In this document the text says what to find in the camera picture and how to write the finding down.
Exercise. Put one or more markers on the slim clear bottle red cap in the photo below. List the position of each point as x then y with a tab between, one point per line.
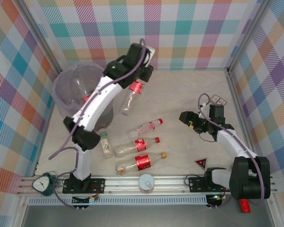
130	101

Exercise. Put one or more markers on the clear bottle red-white label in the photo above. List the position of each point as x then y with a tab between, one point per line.
144	128

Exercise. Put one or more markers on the clear bottle wide red label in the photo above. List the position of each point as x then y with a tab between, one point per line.
139	144

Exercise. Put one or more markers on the cola bottle yellow cap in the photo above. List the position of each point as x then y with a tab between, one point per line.
143	162

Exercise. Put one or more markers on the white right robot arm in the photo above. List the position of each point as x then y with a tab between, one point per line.
229	142

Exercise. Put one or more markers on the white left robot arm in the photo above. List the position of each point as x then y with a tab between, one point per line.
99	101

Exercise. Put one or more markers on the translucent purple trash bin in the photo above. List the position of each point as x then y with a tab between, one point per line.
104	118

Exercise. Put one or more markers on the purple plastic bin liner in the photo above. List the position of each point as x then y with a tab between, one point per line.
61	94

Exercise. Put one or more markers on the small playing card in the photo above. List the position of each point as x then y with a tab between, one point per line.
223	102
215	98

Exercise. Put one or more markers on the red triangular sign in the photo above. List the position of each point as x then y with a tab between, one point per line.
201	163

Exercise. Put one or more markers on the silver tin can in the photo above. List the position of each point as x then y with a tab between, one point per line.
146	183

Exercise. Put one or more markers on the small bottle green cap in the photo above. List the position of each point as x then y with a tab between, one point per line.
106	146

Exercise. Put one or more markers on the red glitter cylinder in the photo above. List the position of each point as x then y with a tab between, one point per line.
245	205

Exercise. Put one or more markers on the green alarm clock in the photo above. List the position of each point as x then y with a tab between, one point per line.
41	184

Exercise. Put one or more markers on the aluminium frame side rail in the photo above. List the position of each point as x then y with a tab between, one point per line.
240	104

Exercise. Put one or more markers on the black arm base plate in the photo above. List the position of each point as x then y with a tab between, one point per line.
98	185
196	184

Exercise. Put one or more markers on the aluminium frame post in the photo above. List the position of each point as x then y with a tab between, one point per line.
248	35
41	35

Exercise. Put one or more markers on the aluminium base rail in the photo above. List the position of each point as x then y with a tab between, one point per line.
123	183

